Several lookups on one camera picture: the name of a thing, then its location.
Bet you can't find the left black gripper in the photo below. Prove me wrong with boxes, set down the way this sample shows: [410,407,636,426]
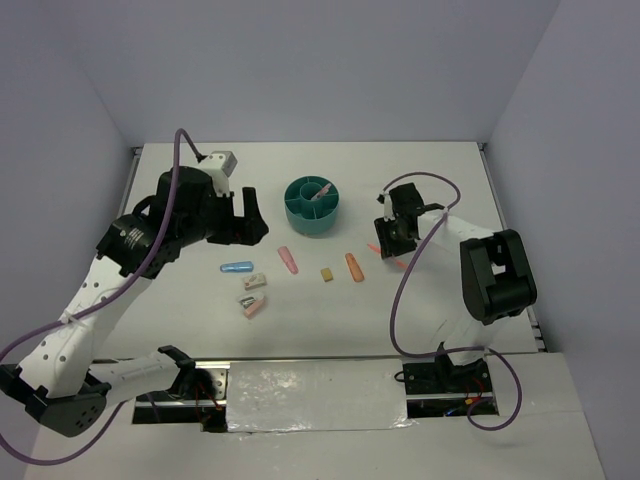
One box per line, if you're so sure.
[178,186,268,247]

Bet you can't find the orange red thin pen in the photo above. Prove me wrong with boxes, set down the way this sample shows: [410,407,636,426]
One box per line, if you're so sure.
[367,243,408,270]

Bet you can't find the red highlighter pen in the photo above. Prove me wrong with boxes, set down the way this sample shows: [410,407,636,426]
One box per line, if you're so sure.
[311,183,331,201]

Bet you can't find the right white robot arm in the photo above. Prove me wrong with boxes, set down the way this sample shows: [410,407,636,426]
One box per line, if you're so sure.
[374,182,537,391]

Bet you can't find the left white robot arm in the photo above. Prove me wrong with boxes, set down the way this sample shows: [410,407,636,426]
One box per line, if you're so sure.
[1,167,269,438]

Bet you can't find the blue translucent stapler case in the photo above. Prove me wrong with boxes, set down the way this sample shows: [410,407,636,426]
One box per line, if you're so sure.
[219,261,254,273]

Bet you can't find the pink translucent case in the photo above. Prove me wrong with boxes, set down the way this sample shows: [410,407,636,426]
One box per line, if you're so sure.
[278,246,299,275]

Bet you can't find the teal round divided organizer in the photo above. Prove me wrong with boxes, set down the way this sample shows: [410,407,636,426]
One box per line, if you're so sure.
[284,176,340,236]

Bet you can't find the yellow eraser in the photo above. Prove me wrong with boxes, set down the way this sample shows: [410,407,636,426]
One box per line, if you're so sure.
[320,268,333,282]

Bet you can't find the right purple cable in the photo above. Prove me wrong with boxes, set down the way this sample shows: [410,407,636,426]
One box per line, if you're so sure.
[382,172,524,432]

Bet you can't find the purple cable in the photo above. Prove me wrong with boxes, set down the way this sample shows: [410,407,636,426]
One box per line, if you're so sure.
[0,128,206,466]
[382,172,524,432]

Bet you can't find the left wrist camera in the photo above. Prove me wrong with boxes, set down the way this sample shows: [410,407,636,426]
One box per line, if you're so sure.
[199,151,238,197]

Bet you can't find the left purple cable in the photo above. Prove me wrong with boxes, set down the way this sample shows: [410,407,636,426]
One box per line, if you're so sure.
[0,128,206,466]

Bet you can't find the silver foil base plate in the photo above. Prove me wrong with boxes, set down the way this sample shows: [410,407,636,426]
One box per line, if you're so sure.
[226,359,413,433]

